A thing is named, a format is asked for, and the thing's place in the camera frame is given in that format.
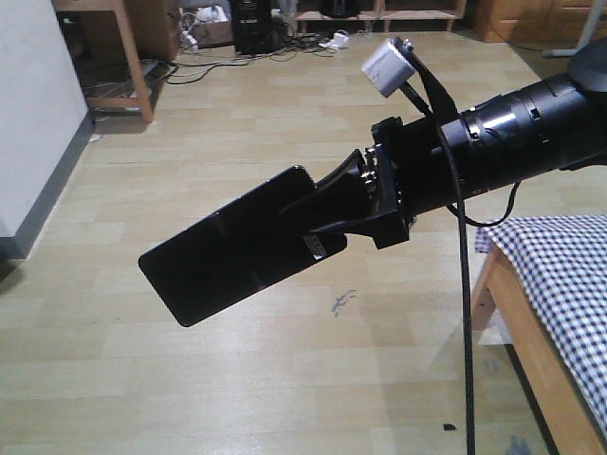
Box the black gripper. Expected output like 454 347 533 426
279 117 456 249

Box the black foldable smartphone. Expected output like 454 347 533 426
138 166 347 327

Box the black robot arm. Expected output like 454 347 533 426
280 38 606 248

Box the checkered bed sheet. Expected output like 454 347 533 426
475 215 606 431

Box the black computer tower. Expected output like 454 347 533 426
230 0 274 55

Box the light wooden shelf unit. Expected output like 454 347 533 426
52 0 180 123

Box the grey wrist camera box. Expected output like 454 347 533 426
361 37 416 98

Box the black camera cable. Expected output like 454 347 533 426
400 38 519 455

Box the wooden bed frame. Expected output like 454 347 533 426
471 245 606 454

